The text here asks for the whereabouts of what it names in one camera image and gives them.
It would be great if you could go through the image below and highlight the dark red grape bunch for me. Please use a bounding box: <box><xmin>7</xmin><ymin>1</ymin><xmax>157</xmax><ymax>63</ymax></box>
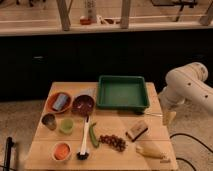
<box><xmin>99</xmin><ymin>135</ymin><xmax>126</xmax><ymax>152</ymax></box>

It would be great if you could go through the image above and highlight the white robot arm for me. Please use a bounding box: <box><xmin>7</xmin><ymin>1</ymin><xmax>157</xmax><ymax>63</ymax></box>
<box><xmin>158</xmin><ymin>62</ymin><xmax>213</xmax><ymax>125</ymax></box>

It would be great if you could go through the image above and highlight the green plastic tray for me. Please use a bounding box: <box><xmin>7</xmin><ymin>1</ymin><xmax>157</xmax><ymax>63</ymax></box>
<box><xmin>96</xmin><ymin>75</ymin><xmax>150</xmax><ymax>112</ymax></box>

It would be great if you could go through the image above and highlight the dark maroon bowl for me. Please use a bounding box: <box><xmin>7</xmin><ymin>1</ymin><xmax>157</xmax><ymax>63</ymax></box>
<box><xmin>72</xmin><ymin>95</ymin><xmax>95</xmax><ymax>116</ymax></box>

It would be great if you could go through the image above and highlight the blue grey sponge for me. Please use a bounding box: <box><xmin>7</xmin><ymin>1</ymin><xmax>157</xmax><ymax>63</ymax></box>
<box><xmin>52</xmin><ymin>93</ymin><xmax>68</xmax><ymax>111</ymax></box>

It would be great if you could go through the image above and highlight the metal spoon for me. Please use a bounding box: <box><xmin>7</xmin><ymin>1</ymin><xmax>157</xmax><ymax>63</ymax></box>
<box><xmin>134</xmin><ymin>111</ymin><xmax>164</xmax><ymax>118</ymax></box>

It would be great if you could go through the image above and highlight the green pea pod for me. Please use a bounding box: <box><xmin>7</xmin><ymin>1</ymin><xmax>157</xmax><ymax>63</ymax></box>
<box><xmin>89</xmin><ymin>123</ymin><xmax>99</xmax><ymax>148</ymax></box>

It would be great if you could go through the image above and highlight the wooden block brush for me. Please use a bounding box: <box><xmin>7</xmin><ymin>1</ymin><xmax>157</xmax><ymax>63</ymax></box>
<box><xmin>125</xmin><ymin>121</ymin><xmax>148</xmax><ymax>142</ymax></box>

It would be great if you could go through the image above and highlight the small green cup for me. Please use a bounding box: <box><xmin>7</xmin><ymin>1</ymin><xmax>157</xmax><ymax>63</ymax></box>
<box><xmin>59</xmin><ymin>118</ymin><xmax>73</xmax><ymax>134</ymax></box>

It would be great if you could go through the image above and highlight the orange bowl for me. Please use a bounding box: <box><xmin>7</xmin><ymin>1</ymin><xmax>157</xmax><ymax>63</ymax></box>
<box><xmin>46</xmin><ymin>92</ymin><xmax>72</xmax><ymax>114</ymax></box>

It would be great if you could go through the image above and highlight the small metal cup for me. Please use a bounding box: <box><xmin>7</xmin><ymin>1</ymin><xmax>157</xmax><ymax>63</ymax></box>
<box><xmin>41</xmin><ymin>113</ymin><xmax>57</xmax><ymax>130</ymax></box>

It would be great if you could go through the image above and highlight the red object on shelf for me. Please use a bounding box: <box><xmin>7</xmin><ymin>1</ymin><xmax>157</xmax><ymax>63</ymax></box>
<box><xmin>79</xmin><ymin>16</ymin><xmax>92</xmax><ymax>25</ymax></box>

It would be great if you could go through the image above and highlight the white cup with orange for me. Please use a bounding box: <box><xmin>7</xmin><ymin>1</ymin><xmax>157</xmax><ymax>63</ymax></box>
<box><xmin>52</xmin><ymin>142</ymin><xmax>71</xmax><ymax>162</ymax></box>

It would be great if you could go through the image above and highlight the wooden table leg middle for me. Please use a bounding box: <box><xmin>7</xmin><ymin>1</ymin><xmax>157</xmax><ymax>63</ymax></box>
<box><xmin>120</xmin><ymin>0</ymin><xmax>131</xmax><ymax>29</ymax></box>

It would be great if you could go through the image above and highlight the wooden table leg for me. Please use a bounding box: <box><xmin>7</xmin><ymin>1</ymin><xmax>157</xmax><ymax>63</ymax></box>
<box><xmin>120</xmin><ymin>0</ymin><xmax>131</xmax><ymax>29</ymax></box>
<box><xmin>56</xmin><ymin>0</ymin><xmax>70</xmax><ymax>31</ymax></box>

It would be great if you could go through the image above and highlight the yellow corn cob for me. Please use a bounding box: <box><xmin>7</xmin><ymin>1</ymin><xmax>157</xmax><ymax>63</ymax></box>
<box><xmin>136</xmin><ymin>146</ymin><xmax>165</xmax><ymax>159</ymax></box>

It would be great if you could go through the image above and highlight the wooden table leg left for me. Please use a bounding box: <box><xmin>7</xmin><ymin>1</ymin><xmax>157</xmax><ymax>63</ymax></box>
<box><xmin>56</xmin><ymin>0</ymin><xmax>70</xmax><ymax>31</ymax></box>

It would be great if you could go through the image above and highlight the black floor cable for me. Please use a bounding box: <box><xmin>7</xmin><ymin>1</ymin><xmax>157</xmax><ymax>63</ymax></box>
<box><xmin>169</xmin><ymin>132</ymin><xmax>213</xmax><ymax>171</ymax></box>

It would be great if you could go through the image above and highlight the black post at left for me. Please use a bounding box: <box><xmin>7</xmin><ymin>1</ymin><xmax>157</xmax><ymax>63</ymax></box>
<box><xmin>3</xmin><ymin>137</ymin><xmax>14</xmax><ymax>171</ymax></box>

